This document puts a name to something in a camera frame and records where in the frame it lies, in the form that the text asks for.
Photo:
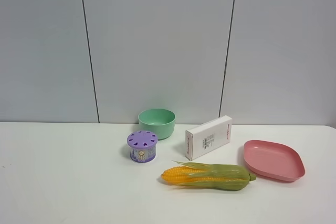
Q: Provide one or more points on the purple lidded air freshener jar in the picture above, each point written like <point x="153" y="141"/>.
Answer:
<point x="142" y="146"/>

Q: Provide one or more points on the green plastic bowl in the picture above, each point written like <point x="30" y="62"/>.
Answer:
<point x="157" y="120"/>

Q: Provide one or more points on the white cardboard box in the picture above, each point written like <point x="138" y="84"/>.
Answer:
<point x="207" y="137"/>

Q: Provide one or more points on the toy corn cob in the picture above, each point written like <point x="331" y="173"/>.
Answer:
<point x="212" y="176"/>

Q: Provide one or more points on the pink plastic plate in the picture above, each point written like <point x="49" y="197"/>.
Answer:
<point x="273" y="160"/>

